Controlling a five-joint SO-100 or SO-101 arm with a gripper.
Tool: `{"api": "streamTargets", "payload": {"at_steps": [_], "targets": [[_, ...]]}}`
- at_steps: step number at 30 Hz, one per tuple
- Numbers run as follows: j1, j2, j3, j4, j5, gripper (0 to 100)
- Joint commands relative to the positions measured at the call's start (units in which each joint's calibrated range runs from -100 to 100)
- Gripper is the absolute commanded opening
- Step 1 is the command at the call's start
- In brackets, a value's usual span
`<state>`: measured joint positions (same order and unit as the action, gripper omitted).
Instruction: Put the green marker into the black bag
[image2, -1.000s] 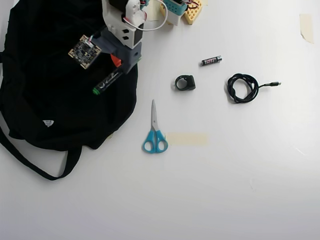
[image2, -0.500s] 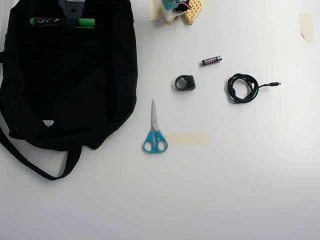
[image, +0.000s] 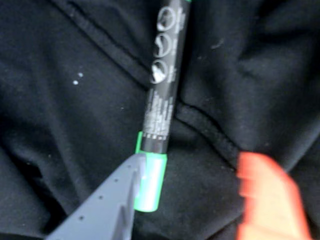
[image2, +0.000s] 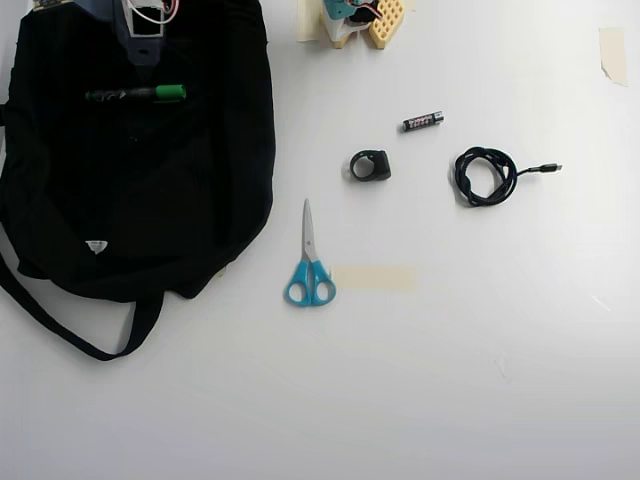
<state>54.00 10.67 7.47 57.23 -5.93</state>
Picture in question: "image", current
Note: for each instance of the black fabric bag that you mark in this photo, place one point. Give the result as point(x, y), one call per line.
point(62, 125)

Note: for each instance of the green marker with black barrel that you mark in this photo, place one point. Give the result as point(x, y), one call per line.
point(160, 112)

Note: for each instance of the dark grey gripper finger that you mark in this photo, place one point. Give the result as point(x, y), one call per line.
point(100, 207)

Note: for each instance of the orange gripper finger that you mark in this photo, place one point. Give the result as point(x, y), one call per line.
point(270, 200)

